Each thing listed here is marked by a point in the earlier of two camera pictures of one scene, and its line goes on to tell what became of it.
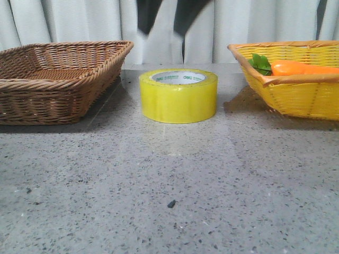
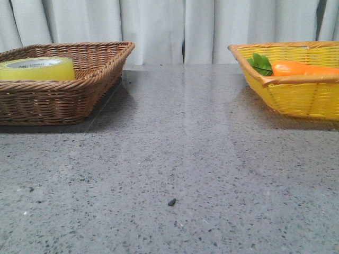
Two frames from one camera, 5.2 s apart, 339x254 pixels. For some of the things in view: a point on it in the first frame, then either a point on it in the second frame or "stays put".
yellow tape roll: x=178 y=96 → x=37 y=68
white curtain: x=224 y=22 stays put
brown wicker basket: x=57 y=82 stays put
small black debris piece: x=171 y=203 stays put
